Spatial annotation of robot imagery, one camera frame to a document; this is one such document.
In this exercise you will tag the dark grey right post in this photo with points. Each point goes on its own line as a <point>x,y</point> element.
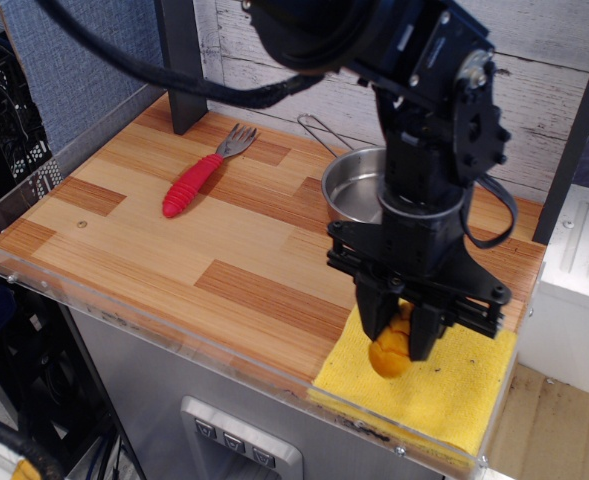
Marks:
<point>565,172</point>

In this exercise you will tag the dark grey post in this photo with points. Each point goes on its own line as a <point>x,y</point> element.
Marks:
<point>181,53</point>
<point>565,172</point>

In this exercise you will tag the clear acrylic table guard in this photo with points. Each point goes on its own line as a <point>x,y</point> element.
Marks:
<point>208,330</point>

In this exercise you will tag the black equipment rack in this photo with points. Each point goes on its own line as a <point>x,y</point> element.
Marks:
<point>23,142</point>

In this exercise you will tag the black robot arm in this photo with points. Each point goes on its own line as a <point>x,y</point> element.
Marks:
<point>430,64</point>

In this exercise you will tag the orange plush fried shrimp toy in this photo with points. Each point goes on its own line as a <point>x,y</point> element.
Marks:
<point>389,353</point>

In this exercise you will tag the stainless steel pan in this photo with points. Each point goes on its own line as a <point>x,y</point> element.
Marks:
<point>351,182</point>

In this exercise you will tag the dark grey left post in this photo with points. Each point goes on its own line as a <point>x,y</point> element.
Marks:
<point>181,53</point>

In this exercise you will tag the red handled metal fork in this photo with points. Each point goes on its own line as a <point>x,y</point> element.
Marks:
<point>184,190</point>

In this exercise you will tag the stainless steel cabinet panel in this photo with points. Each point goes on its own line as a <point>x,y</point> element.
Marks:
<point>193,411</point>

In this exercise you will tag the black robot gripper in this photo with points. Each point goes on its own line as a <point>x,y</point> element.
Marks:
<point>420,256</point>

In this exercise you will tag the yellow cloth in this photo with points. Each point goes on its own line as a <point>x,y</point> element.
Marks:
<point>441,407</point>

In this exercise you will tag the white plastic block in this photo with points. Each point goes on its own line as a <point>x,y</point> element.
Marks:
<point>554,337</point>

